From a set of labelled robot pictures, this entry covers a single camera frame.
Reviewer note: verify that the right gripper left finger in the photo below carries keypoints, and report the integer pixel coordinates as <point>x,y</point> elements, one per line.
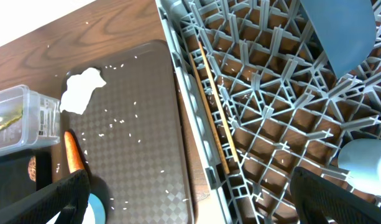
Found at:
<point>67,199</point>

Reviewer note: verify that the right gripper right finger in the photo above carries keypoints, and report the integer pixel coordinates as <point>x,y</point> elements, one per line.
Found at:
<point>317,199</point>

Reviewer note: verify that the orange carrot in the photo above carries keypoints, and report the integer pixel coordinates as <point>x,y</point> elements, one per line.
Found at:
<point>73,156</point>

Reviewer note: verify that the brown patterned cookie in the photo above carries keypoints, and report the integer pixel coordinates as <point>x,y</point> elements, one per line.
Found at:
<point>32,168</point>

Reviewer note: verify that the wooden chopstick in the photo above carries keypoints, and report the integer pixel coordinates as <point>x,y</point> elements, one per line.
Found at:
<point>219,104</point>
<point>210,118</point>

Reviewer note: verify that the white tissue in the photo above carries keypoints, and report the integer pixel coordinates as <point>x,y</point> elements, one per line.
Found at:
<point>79,90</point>

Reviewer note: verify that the dark blue plate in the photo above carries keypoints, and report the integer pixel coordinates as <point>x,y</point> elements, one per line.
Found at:
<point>345,29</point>

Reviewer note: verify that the yellow foil snack wrapper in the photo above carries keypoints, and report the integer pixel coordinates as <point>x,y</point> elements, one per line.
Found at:
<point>8,119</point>

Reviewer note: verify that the grey dishwasher rack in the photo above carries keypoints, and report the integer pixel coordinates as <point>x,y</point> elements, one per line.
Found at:
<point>284,105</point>

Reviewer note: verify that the light blue rice bowl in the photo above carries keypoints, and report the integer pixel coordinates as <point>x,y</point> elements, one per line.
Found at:
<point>95,213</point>

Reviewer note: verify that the black plastic tray bin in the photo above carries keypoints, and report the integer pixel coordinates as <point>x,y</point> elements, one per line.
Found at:
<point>15,183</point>

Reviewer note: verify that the brown serving tray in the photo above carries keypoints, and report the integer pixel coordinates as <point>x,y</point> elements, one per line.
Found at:
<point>131,138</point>

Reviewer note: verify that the clear plastic bin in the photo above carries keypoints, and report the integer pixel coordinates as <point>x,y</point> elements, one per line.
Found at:
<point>40,125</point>

